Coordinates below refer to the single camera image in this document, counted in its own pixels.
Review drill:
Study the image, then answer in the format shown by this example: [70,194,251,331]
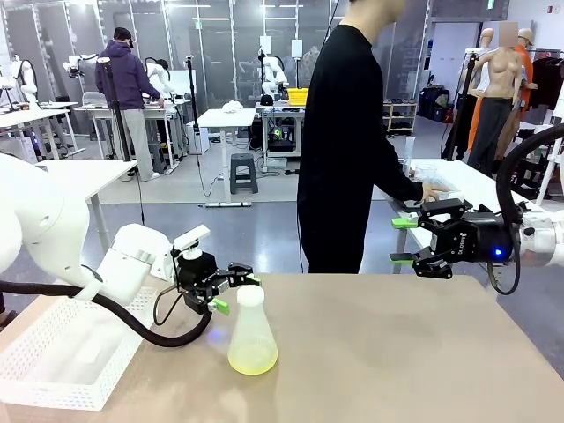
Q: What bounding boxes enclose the grey plastic stool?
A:
[228,152,260,196]

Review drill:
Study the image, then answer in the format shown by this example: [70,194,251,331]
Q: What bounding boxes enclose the large white side table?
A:
[34,158,140,256]

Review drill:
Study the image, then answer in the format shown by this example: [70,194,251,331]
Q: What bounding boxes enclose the white background desk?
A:
[197,108,257,206]

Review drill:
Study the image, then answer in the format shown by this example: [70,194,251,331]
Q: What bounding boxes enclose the beige bare mannequin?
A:
[466,21,528,177]

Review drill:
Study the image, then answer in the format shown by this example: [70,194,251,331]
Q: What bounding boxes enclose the thin left gripper cable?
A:
[152,285,184,328]

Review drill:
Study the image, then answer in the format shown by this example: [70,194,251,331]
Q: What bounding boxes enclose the thin right gripper cable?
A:
[486,259,522,296]

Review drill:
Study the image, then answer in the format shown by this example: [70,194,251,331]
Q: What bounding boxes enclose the large white work table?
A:
[387,157,564,277]

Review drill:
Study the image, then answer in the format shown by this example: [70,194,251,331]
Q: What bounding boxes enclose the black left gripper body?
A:
[175,250,233,314]

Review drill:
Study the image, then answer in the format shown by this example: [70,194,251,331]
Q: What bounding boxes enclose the black utility cart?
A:
[510,131,557,195]

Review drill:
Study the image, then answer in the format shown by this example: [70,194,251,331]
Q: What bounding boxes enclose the thin gripper cable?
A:
[486,259,522,296]
[152,285,184,328]

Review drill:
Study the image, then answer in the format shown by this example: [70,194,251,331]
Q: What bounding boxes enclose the thick black right arm hose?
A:
[495,125,564,221]

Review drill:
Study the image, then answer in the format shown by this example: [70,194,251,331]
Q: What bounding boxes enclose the translucent plastic conical flask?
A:
[227,301,279,376]

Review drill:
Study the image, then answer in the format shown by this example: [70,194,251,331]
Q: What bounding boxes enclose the black tripod with camera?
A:
[442,50,480,162]

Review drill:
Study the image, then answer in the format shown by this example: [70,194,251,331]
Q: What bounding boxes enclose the black clothes on rack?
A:
[526,56,564,111]

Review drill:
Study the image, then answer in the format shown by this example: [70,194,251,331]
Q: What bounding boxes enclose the person in purple hoodie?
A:
[94,26,162,182]

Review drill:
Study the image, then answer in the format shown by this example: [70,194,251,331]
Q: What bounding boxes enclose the mannequin in orange clothes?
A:
[510,28,539,124]

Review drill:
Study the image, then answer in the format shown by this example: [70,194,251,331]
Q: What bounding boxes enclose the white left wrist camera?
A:
[171,224,212,261]

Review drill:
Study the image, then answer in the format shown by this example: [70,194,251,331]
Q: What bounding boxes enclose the wooden shoe rack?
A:
[382,100,418,137]

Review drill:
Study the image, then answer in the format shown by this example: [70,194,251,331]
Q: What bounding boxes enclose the person in black sweater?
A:
[297,0,427,274]

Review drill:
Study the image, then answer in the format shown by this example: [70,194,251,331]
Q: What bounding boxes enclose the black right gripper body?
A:
[431,212,522,265]

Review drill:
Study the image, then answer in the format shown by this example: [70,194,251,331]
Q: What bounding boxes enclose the person's right hand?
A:
[420,182,449,204]

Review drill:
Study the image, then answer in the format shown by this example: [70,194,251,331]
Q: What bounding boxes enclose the slim black tripod stand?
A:
[184,55,202,155]

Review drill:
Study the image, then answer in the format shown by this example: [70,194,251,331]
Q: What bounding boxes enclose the white mannequin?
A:
[471,28,497,96]

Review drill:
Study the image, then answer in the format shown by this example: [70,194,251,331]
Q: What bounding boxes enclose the person's right forearm black sleeve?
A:
[374,165,427,203]

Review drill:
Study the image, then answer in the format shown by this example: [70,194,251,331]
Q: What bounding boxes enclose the dark luggage bags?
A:
[418,85,455,123]

